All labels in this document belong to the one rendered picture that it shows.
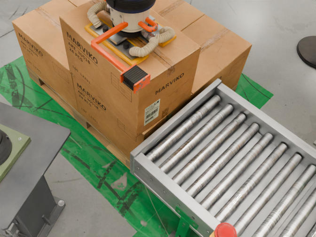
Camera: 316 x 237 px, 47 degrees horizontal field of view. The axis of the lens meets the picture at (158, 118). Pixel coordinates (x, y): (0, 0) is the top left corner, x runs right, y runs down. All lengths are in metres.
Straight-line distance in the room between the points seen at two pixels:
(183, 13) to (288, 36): 1.24
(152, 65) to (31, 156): 0.66
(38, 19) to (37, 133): 1.03
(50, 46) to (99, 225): 1.12
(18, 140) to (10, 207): 0.29
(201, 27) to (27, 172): 1.47
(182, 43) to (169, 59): 0.13
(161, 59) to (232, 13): 1.94
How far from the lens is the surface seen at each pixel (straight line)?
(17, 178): 1.63
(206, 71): 2.23
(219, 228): 1.21
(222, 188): 1.82
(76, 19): 1.90
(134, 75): 1.41
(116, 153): 2.45
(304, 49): 3.40
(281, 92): 3.02
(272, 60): 3.23
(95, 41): 1.57
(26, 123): 1.76
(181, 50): 1.75
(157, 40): 1.66
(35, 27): 2.51
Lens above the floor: 2.16
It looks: 55 degrees down
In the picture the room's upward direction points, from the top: 7 degrees clockwise
